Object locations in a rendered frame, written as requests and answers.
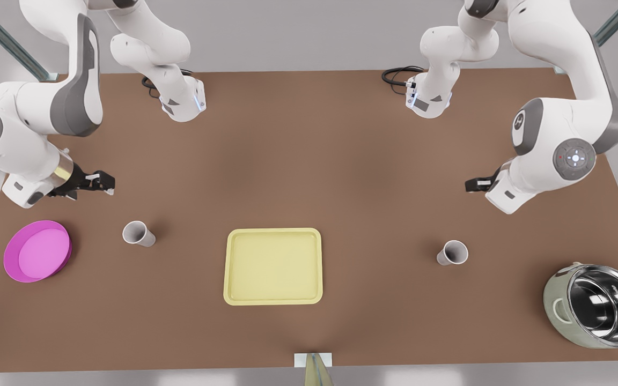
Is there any steel pot with green shell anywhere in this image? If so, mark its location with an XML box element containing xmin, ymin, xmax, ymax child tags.
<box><xmin>543</xmin><ymin>261</ymin><xmax>618</xmax><ymax>350</ymax></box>

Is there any silver frame post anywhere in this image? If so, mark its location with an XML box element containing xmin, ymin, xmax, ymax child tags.
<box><xmin>0</xmin><ymin>0</ymin><xmax>53</xmax><ymax>82</ymax></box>
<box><xmin>293</xmin><ymin>352</ymin><xmax>334</xmax><ymax>386</ymax></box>
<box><xmin>553</xmin><ymin>0</ymin><xmax>618</xmax><ymax>75</ymax></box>

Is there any pink plate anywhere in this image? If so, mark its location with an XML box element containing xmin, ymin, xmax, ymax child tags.
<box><xmin>3</xmin><ymin>220</ymin><xmax>73</xmax><ymax>284</ymax></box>

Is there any white IKEA cup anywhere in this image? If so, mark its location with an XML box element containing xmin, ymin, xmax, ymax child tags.
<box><xmin>436</xmin><ymin>240</ymin><xmax>469</xmax><ymax>267</ymax></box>
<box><xmin>122</xmin><ymin>220</ymin><xmax>157</xmax><ymax>248</ymax></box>

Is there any black cable loop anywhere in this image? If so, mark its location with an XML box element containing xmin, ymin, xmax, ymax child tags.
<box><xmin>381</xmin><ymin>65</ymin><xmax>425</xmax><ymax>98</ymax></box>
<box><xmin>141</xmin><ymin>69</ymin><xmax>195</xmax><ymax>100</ymax></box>

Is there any pale yellow tray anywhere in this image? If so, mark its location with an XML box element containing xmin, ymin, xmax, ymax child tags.
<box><xmin>223</xmin><ymin>228</ymin><xmax>323</xmax><ymax>306</ymax></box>

